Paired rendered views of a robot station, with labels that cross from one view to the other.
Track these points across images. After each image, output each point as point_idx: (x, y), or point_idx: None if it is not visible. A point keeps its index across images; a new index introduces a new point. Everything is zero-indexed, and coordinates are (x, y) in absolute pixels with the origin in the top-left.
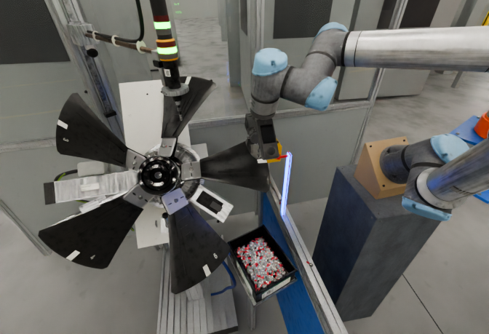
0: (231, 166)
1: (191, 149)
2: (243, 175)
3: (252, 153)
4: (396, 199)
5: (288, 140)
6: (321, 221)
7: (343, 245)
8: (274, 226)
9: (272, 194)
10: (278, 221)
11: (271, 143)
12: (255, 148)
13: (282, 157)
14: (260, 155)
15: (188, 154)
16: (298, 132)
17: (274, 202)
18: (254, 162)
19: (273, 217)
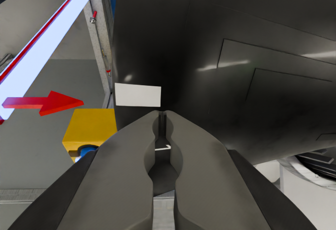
0: (295, 91)
1: (296, 166)
2: (264, 24)
3: (211, 144)
4: None
5: (62, 147)
6: None
7: None
8: None
9: (108, 41)
10: None
11: None
12: (205, 189)
13: (33, 98)
14: (149, 121)
15: (324, 157)
16: (41, 157)
17: (106, 21)
18: (178, 92)
19: (113, 12)
